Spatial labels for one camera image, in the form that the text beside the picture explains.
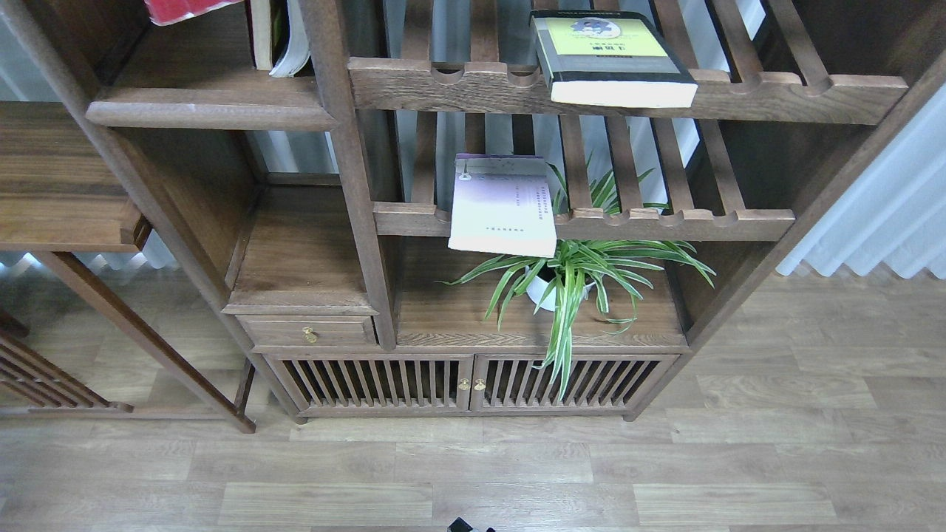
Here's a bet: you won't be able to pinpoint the green spider plant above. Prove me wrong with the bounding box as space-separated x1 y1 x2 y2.
458 180 714 400

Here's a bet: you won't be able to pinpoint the dark wooden bookshelf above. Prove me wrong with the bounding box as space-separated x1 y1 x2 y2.
2 1 944 420

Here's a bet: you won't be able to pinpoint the brass drawer knob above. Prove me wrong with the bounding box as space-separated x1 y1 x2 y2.
303 327 320 344

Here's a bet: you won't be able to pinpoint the wooden side table left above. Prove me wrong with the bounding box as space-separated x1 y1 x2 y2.
1 101 256 432

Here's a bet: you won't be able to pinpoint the red book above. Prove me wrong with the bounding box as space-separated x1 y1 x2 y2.
144 0 240 27

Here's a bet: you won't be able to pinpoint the upright books on shelf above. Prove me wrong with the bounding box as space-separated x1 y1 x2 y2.
245 1 310 78

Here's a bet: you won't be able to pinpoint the pale purple book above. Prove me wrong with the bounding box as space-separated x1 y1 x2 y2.
447 154 557 257

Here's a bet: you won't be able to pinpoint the brass cabinet door knobs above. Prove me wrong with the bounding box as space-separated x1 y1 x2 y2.
457 378 486 392

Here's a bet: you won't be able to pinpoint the white curtain right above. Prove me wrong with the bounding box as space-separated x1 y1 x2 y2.
776 87 945 279

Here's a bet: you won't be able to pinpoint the white plant pot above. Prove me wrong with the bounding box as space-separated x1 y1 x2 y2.
525 266 565 311

